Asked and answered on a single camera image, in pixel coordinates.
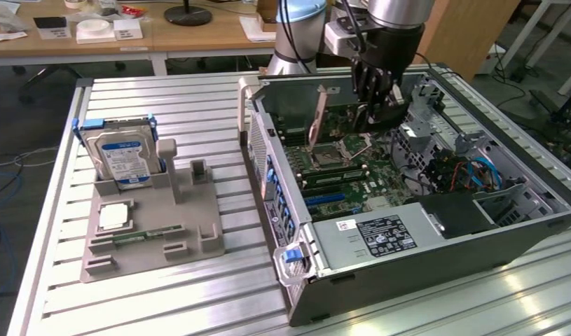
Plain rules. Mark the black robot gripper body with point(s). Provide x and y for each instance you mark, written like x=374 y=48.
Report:
x=393 y=49

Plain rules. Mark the graphics card with metal bracket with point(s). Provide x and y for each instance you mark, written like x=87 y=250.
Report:
x=341 y=119

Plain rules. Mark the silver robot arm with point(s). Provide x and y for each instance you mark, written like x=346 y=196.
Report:
x=304 y=38

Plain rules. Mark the metal disk bay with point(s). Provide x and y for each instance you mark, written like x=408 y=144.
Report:
x=424 y=140

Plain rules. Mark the brown wooden cabinet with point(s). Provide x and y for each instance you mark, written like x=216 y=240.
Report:
x=462 y=35

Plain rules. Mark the metal socket cover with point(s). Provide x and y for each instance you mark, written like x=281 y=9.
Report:
x=358 y=145

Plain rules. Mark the CPU socket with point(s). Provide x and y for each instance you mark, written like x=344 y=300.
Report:
x=326 y=155

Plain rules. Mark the green motherboard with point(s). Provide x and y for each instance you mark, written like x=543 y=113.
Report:
x=384 y=175

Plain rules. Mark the installed RAM stick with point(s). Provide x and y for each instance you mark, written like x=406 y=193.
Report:
x=334 y=178

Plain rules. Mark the brown cardboard box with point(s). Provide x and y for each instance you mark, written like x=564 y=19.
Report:
x=269 y=8

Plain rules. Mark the white booklet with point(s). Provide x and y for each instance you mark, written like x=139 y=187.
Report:
x=257 y=29

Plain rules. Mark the grey chipset heatsink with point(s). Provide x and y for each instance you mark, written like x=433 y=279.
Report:
x=386 y=201

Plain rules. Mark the blue expansion slot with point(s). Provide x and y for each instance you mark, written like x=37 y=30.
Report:
x=325 y=199

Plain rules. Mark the black equipment on floor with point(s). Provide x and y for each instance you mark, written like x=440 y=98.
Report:
x=564 y=119

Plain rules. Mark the black plastic shroud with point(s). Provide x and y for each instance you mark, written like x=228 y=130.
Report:
x=458 y=213

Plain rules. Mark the wooden desk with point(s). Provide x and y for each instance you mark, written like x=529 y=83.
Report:
x=197 y=38

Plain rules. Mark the black round lamp base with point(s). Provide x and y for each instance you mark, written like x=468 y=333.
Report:
x=189 y=15

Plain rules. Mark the grey power supply with label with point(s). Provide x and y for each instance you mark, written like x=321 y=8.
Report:
x=341 y=245

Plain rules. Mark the blue case latch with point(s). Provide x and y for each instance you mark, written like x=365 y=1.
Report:
x=294 y=253

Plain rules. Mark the dark grey open PC case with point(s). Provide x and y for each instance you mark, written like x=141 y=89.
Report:
x=453 y=266

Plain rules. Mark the plain white box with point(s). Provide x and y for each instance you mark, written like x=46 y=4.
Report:
x=127 y=29

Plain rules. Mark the red packet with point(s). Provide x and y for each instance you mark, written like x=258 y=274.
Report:
x=131 y=10

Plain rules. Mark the hard disk in blue caddy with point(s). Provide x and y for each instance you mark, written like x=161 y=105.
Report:
x=122 y=157

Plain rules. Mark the white round object on box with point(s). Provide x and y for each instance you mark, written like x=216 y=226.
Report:
x=94 y=31

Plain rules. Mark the green loose RAM stick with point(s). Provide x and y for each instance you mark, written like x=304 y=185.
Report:
x=145 y=234

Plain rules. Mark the silver CPU chip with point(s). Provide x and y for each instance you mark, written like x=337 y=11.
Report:
x=114 y=217

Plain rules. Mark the grey parts rack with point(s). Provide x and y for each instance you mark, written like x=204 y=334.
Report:
x=150 y=252

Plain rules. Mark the white tape roll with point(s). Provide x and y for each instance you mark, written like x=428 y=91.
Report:
x=74 y=3

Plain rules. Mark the black chair base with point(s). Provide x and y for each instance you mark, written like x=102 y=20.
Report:
x=42 y=77

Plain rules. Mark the white box with black top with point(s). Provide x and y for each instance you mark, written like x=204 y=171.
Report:
x=51 y=27

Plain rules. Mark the white paper tag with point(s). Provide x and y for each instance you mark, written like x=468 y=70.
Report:
x=10 y=35

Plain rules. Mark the clear plastic bag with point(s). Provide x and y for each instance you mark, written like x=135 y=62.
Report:
x=1 y=15

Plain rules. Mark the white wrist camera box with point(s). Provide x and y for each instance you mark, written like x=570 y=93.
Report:
x=340 y=38

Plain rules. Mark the white desk frame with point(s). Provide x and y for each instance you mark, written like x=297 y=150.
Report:
x=537 y=31

